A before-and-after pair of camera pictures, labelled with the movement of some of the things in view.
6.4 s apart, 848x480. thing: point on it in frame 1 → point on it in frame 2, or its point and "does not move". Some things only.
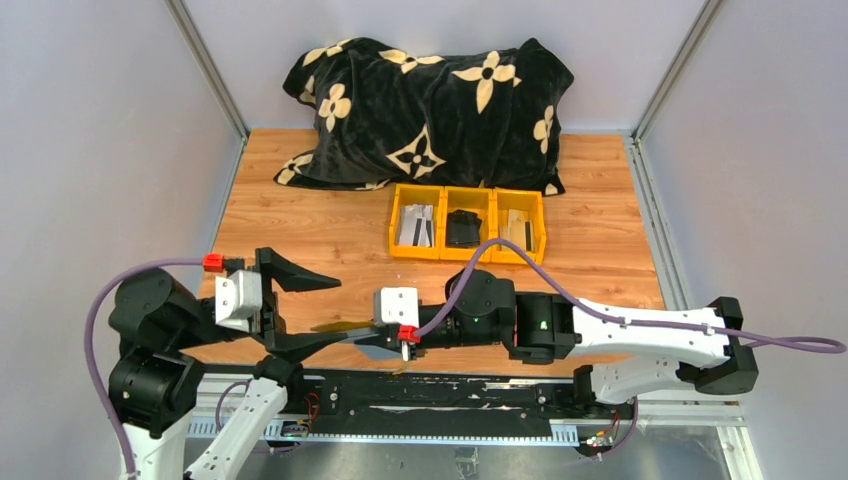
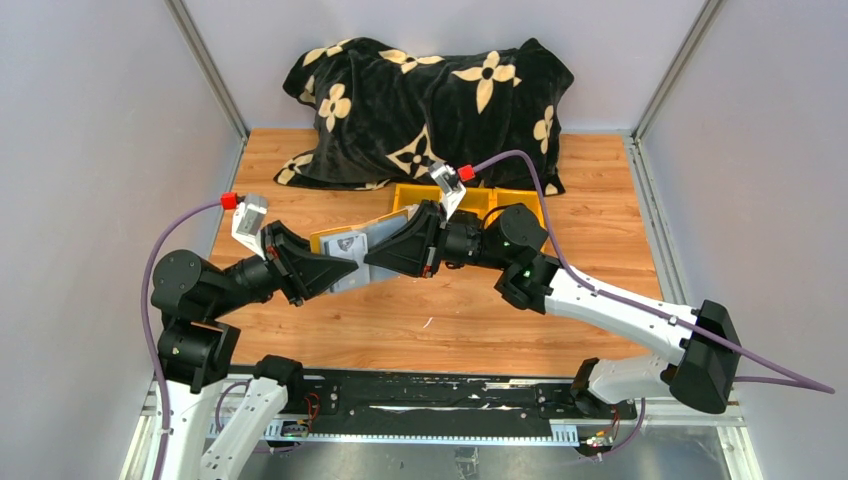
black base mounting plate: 405,402 does not move
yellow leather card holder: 342,325 → 354,243
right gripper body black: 389,337 → 432,238
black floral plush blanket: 382,113 does not move
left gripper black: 267,304 → 279,263
